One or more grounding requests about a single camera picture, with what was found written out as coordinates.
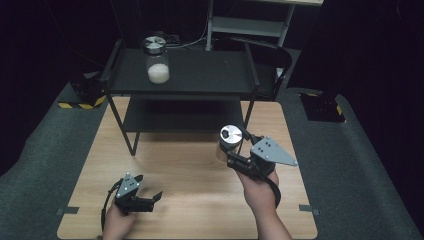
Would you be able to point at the metal cup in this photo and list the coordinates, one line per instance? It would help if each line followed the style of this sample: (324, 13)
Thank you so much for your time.
(230, 135)

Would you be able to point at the grey metal stand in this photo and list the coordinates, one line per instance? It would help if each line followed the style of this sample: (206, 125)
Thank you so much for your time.
(248, 26)

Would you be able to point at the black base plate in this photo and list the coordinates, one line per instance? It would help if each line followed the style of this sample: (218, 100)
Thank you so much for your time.
(321, 108)

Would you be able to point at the black chair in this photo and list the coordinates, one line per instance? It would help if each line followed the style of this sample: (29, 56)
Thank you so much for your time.
(278, 60)

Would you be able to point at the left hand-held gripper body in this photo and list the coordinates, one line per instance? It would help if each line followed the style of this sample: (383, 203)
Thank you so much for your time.
(128, 188)

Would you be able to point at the black metal shelf rack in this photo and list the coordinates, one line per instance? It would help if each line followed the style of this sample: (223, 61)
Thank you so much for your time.
(200, 71)

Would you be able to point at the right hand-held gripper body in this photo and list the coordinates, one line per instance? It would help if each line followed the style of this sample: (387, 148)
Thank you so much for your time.
(271, 151)

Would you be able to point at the glass jar with white powder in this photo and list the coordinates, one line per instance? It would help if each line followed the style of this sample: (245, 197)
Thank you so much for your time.
(158, 73)

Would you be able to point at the black power strip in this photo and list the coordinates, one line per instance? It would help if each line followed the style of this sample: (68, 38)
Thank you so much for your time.
(171, 37)

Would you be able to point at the person's left hand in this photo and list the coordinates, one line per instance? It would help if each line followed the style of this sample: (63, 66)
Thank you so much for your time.
(115, 226)

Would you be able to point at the black base with striped tape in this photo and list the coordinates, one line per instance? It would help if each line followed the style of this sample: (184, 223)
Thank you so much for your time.
(85, 91)

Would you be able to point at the person's right hand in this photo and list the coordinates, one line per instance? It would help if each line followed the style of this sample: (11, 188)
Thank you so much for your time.
(260, 195)

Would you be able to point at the grey tape piece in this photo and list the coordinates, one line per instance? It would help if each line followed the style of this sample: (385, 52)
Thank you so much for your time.
(308, 208)
(68, 210)

